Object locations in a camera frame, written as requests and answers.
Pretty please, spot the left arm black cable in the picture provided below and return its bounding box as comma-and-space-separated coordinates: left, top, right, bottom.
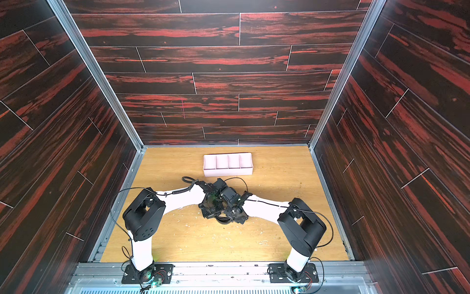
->
109, 176, 199, 258

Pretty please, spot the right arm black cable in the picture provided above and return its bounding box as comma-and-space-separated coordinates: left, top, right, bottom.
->
223, 176, 250, 194

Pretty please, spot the pink divided storage box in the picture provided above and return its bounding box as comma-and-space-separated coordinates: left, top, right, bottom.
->
203, 153, 253, 177

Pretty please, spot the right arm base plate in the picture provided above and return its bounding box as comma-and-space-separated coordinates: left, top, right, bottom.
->
267, 262, 319, 283

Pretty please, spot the black leather belt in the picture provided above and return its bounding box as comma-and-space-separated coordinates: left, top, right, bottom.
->
215, 214, 233, 225

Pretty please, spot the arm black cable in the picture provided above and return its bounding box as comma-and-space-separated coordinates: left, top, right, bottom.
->
109, 176, 199, 258
223, 176, 250, 194

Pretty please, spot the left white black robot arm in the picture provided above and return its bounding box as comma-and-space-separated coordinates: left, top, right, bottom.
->
122, 181, 215, 271

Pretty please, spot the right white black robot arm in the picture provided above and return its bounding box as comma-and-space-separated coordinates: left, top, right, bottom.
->
224, 195, 327, 274

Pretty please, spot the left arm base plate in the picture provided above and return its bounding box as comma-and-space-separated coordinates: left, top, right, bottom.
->
121, 263, 175, 287

